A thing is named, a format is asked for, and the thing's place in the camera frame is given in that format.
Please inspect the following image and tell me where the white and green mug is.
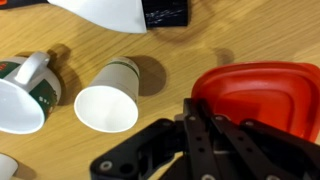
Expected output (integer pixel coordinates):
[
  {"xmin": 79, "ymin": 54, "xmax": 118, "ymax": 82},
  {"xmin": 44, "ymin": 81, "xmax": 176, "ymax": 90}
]
[{"xmin": 0, "ymin": 50, "xmax": 62, "ymax": 135}]

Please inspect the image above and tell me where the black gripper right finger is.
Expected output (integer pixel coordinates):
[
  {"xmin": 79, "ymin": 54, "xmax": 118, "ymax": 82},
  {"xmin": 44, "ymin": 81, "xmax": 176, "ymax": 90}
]
[{"xmin": 203, "ymin": 99, "xmax": 320, "ymax": 180}]

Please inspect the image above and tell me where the white bottle with red logo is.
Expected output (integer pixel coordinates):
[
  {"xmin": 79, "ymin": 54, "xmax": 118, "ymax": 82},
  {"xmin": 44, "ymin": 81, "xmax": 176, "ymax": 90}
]
[{"xmin": 0, "ymin": 152, "xmax": 20, "ymax": 180}]

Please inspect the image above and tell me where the white paper cup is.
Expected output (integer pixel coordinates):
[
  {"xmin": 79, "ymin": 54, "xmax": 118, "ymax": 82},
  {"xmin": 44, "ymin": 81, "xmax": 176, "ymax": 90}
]
[{"xmin": 73, "ymin": 56, "xmax": 141, "ymax": 134}]

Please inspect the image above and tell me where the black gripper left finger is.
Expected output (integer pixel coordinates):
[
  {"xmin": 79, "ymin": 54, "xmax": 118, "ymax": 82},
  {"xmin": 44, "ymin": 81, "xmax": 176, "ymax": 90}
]
[{"xmin": 89, "ymin": 97, "xmax": 222, "ymax": 180}]

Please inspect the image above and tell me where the red plastic container lid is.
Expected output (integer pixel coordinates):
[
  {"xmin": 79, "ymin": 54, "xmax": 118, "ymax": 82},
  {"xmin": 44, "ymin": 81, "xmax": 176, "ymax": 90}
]
[{"xmin": 191, "ymin": 61, "xmax": 320, "ymax": 144}]

